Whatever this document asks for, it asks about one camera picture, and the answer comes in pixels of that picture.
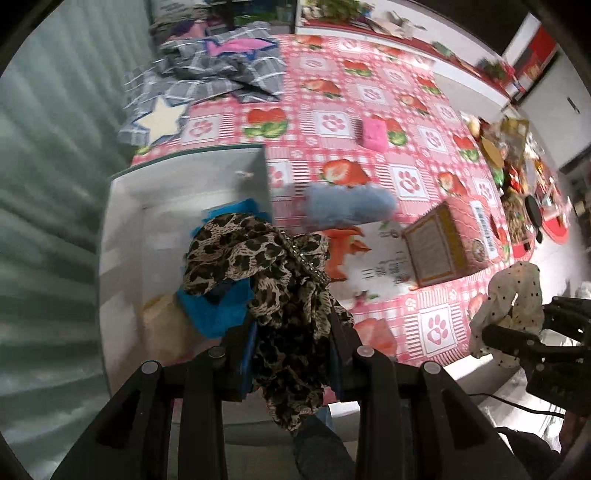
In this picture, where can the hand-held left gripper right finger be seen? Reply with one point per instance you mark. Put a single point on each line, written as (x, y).
(344, 355)

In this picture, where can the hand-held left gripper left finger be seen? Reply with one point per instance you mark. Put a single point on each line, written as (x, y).
(248, 360)

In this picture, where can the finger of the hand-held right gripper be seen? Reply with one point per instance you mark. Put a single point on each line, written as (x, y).
(510, 338)

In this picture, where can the white polka dot scrunchie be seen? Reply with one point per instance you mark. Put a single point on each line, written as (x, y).
(512, 295)

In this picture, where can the blue cloth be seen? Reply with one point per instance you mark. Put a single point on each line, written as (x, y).
(244, 207)
(207, 314)

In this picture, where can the leopard print scarf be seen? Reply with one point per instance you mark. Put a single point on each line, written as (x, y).
(277, 286)

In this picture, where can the white storage box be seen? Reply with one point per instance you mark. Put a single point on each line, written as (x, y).
(184, 184)

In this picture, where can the person's right forearm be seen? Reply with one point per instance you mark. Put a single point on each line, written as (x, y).
(531, 454)

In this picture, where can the beige soft cloth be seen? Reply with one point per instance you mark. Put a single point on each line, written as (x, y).
(164, 323)

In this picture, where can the white paper with orange fox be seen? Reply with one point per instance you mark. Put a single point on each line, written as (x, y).
(378, 272)

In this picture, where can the person's dark pants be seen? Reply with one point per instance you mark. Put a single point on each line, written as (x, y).
(323, 450)

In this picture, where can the black round pan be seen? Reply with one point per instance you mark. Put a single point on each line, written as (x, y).
(533, 212)

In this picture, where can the light blue fluffy scrunchie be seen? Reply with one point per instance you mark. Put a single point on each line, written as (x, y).
(346, 207)

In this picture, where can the pile of assorted packages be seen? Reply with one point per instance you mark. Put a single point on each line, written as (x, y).
(512, 184)

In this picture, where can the pink rectangular sponge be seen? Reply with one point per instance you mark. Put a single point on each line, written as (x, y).
(374, 134)

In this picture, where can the strawberry print pink tablecloth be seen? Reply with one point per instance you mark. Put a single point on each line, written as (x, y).
(415, 115)

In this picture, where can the grey plaid star blanket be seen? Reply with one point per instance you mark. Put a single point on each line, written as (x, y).
(207, 78)

